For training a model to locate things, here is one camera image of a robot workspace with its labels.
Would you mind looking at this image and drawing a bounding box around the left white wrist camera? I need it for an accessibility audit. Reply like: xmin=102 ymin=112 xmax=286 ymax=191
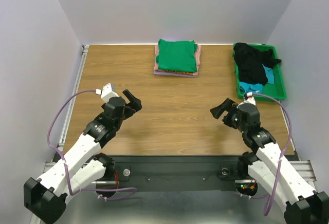
xmin=95 ymin=83 xmax=119 ymax=103

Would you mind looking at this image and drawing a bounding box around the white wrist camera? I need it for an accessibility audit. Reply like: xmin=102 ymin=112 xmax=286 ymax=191
xmin=243 ymin=92 xmax=256 ymax=105
xmin=95 ymin=83 xmax=119 ymax=103

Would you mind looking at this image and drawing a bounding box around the folded orange t shirt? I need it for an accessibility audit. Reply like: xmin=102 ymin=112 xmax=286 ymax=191
xmin=164 ymin=70 xmax=194 ymax=76

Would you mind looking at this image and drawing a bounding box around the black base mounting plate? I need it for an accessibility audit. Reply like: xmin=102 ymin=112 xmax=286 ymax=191
xmin=112 ymin=155 xmax=252 ymax=192

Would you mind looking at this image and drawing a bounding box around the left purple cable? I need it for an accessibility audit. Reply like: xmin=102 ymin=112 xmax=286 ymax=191
xmin=48 ymin=89 xmax=138 ymax=201

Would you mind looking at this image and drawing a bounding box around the folded pink t shirt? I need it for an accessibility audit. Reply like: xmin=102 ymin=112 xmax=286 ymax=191
xmin=154 ymin=45 xmax=201 ymax=76

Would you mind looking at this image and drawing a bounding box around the black t shirt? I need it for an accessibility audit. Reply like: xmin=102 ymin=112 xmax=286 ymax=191
xmin=233 ymin=43 xmax=282 ymax=85

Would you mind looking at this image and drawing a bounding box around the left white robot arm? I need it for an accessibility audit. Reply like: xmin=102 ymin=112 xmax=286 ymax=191
xmin=23 ymin=85 xmax=142 ymax=223

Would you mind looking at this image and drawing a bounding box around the folded green t shirt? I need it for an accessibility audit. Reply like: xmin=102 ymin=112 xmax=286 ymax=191
xmin=156 ymin=39 xmax=198 ymax=73

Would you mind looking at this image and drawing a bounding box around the aluminium frame rail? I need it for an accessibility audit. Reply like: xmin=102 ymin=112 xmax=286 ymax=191
xmin=43 ymin=45 xmax=89 ymax=173

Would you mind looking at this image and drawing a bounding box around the teal t shirt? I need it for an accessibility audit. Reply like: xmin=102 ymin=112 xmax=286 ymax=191
xmin=239 ymin=65 xmax=275 ymax=94

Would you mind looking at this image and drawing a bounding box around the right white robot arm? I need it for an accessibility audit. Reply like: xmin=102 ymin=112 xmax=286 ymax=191
xmin=210 ymin=94 xmax=328 ymax=223

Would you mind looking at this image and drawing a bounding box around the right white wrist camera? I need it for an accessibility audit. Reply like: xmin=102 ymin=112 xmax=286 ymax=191
xmin=243 ymin=92 xmax=256 ymax=105

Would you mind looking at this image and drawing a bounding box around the folded lavender t shirt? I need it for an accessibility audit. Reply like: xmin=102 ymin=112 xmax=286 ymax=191
xmin=154 ymin=70 xmax=197 ymax=78

